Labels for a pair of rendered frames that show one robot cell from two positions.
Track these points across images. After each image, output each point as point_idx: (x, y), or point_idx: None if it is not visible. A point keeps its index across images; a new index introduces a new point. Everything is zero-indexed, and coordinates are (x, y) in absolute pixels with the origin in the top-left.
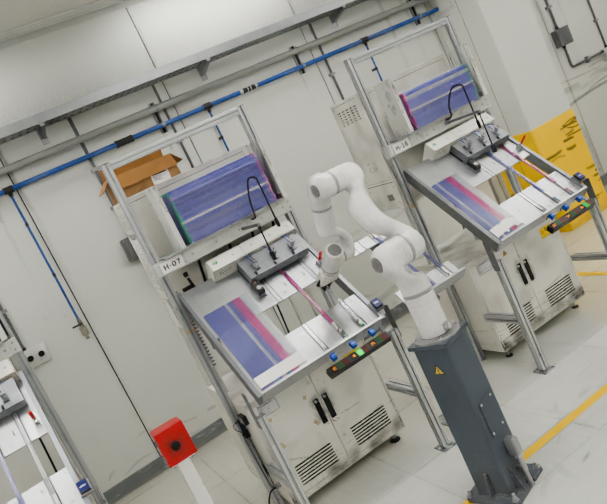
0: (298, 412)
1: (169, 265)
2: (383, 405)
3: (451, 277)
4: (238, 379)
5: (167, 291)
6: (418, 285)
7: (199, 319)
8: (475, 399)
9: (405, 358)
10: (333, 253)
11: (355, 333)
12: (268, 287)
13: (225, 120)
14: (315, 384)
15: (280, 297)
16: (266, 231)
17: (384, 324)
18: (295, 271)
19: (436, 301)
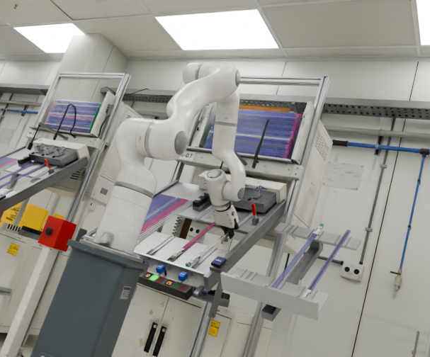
0: (138, 318)
1: (183, 154)
2: None
3: (287, 295)
4: None
5: (173, 172)
6: (121, 172)
7: (155, 193)
8: (45, 342)
9: (193, 341)
10: (209, 174)
11: (171, 263)
12: (208, 209)
13: (304, 83)
14: (166, 312)
15: (200, 217)
16: (261, 180)
17: (208, 290)
18: (237, 214)
19: (122, 205)
